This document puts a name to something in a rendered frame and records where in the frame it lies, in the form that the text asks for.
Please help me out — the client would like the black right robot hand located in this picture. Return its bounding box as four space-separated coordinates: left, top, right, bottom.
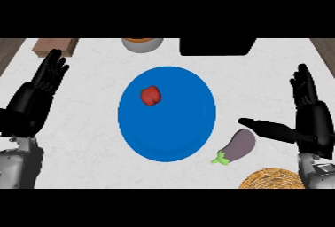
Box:
237 63 335 160

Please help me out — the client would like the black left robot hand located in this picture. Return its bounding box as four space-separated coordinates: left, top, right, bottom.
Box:
0 48 71 138

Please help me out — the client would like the round wicker plate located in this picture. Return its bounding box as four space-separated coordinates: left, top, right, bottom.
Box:
237 168 306 190

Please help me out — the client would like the red bell pepper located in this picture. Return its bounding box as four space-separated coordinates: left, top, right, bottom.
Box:
139 85 164 107

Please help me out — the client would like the blue oval placemat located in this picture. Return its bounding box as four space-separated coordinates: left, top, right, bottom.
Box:
117 66 218 163

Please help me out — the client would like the brown wooden block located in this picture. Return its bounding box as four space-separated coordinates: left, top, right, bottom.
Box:
32 38 80 59

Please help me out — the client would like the purple eggplant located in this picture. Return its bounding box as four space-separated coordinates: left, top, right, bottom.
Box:
212 128 257 166

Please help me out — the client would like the grey pot with orange rim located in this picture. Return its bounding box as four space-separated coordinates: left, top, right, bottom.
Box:
122 38 166 54

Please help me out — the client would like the black appliance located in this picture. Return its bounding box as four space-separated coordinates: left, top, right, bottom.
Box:
179 38 259 57

